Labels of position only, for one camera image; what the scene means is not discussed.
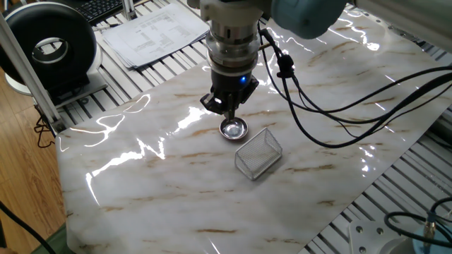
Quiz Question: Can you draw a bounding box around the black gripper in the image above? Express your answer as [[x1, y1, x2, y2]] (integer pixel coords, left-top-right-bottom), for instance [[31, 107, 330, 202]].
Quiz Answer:
[[199, 68, 260, 121]]

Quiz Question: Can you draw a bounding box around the small round silver cup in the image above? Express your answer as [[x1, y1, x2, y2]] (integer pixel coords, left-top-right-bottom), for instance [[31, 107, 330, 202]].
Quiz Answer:
[[218, 116, 249, 141]]

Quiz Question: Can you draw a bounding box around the silver wire mesh basket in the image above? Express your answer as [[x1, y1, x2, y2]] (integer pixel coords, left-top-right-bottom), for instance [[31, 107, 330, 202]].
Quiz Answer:
[[234, 127, 283, 181]]

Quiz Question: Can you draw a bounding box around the silver robot mounting plate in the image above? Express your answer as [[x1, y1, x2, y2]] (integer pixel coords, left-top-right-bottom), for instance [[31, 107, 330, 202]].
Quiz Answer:
[[347, 222, 407, 254]]

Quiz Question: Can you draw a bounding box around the stack of printed papers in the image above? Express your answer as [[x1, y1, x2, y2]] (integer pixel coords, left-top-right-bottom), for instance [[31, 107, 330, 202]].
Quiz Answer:
[[101, 3, 210, 69]]

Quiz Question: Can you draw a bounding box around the marble pattern table mat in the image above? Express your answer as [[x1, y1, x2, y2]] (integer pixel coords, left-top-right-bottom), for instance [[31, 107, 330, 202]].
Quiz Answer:
[[55, 0, 449, 254]]

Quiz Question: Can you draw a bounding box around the black keyboard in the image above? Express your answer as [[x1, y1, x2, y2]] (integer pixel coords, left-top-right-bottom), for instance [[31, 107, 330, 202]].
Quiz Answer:
[[65, 0, 142, 25]]

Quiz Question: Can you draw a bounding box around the black gripper cable bundle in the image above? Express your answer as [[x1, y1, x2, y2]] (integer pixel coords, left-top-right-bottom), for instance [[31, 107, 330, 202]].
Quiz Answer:
[[258, 28, 452, 149]]

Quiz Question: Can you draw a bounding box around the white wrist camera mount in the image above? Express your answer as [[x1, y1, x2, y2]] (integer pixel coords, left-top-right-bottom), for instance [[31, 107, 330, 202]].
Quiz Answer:
[[186, 0, 273, 28]]

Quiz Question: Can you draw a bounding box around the short aluminium post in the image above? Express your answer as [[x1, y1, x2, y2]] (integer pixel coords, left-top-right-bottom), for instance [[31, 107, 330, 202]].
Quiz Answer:
[[121, 0, 138, 20]]

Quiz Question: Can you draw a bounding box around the thin black floor cable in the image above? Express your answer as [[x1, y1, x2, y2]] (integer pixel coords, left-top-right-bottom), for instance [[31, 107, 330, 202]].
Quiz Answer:
[[33, 115, 57, 149]]

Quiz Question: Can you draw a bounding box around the aluminium frame post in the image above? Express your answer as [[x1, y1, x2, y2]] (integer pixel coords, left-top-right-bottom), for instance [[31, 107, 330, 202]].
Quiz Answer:
[[0, 13, 67, 134]]

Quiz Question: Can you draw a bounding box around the black ring shaped device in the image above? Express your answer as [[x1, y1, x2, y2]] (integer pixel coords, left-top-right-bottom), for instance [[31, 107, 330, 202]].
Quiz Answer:
[[0, 1, 109, 107]]

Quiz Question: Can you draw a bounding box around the black cable with metal connector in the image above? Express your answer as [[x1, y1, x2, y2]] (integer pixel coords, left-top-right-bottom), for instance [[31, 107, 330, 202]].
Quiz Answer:
[[383, 195, 452, 248]]

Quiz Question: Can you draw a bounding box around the thick black cable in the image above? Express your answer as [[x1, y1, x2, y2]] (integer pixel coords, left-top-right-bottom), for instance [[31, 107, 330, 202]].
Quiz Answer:
[[0, 200, 57, 254]]

